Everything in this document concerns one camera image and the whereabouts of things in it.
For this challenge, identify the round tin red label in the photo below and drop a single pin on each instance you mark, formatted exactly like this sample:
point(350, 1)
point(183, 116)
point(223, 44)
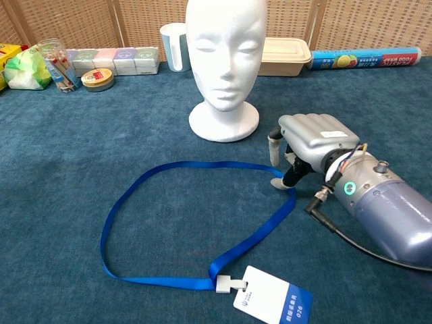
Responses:
point(98, 79)

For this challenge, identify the clear jar of sticks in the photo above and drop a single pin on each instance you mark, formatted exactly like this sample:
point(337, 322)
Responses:
point(59, 64)

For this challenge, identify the beige lidded lunch box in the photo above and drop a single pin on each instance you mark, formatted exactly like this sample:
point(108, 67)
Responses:
point(283, 55)

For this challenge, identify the white and blue ID badge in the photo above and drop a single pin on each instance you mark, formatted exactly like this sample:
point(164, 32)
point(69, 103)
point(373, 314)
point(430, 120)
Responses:
point(263, 297)

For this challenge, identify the woven bamboo folding screen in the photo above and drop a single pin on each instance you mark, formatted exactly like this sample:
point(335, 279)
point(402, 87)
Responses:
point(74, 20)

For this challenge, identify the green white tissue pack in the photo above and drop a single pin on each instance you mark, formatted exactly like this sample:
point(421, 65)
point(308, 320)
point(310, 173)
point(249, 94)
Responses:
point(23, 72)

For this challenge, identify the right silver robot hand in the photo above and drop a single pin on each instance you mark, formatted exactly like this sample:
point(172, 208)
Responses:
point(314, 135)

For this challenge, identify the white blue measuring cup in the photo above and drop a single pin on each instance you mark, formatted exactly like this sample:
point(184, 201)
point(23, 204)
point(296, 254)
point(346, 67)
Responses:
point(172, 47)

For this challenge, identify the yellow snack bag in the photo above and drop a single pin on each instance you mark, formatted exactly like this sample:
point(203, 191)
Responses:
point(8, 54)

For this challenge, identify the dark teal table mat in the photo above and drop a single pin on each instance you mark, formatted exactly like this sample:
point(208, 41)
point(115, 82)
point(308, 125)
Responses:
point(101, 152)

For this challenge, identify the pastel tissue box multipack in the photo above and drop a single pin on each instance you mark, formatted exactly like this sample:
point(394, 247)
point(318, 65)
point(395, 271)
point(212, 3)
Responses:
point(125, 60)

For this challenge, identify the white foam mannequin head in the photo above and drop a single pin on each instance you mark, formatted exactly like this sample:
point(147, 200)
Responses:
point(226, 50)

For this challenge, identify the blue food wrap roll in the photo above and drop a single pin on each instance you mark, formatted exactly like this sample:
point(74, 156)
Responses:
point(364, 59)

